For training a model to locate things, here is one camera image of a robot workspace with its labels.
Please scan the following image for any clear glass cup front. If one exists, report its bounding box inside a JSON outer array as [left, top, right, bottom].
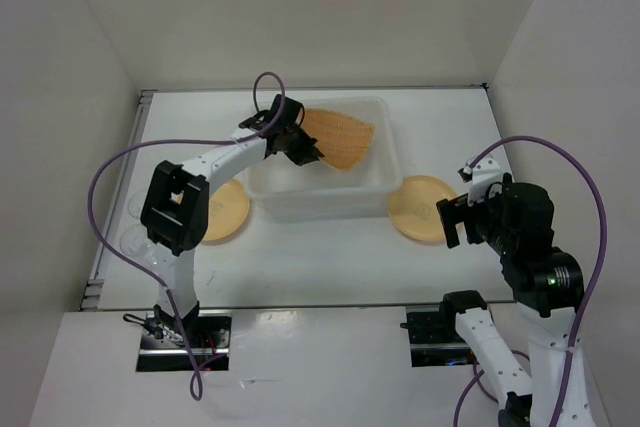
[[120, 224, 158, 270]]

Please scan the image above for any tan round plate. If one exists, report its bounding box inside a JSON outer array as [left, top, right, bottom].
[[387, 175, 457, 244], [202, 179, 250, 242]]

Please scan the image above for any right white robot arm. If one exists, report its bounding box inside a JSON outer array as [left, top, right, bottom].
[[436, 181, 595, 426]]

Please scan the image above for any clear plastic bin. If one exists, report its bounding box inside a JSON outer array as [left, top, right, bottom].
[[241, 96, 403, 222]]

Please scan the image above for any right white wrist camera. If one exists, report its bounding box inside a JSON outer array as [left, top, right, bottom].
[[458, 155, 510, 207]]

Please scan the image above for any clear glass cup rear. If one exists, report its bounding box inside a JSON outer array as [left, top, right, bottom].
[[126, 189, 147, 221]]

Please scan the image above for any woven bamboo triangular basket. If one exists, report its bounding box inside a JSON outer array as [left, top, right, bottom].
[[302, 109, 376, 172]]

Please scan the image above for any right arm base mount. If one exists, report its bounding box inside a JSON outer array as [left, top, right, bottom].
[[400, 304, 476, 368]]

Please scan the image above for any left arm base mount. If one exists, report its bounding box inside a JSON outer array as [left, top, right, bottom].
[[123, 310, 232, 373]]

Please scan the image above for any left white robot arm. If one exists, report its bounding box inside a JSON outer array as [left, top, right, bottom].
[[140, 94, 323, 347]]

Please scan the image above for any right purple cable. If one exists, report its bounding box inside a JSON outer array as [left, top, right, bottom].
[[453, 134, 609, 427]]

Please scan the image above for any clear glass cup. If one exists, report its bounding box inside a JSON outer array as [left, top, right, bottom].
[[120, 224, 158, 270], [126, 189, 147, 221]]

